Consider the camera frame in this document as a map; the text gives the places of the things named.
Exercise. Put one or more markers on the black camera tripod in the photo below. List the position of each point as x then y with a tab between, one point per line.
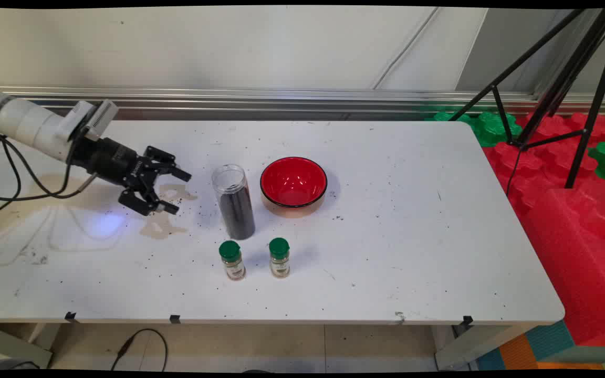
566	79

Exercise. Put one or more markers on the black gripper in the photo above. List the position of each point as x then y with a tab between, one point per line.
108	160

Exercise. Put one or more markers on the aluminium wall rail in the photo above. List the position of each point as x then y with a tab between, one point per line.
281	100

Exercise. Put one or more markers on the blue orange foam mat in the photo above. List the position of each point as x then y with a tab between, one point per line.
533	349

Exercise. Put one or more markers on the black seeds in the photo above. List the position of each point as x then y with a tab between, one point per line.
237	215

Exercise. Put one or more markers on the grey table leg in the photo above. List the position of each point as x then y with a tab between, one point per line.
470	349
13	344

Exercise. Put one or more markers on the clear plastic jar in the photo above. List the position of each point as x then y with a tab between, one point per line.
229	178

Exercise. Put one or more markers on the green lid spice jar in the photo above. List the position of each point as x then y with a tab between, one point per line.
230	251
279	248

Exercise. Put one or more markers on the red bowl black rim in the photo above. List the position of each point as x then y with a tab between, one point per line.
293	181

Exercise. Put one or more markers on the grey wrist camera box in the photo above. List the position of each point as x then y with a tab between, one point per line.
100	115

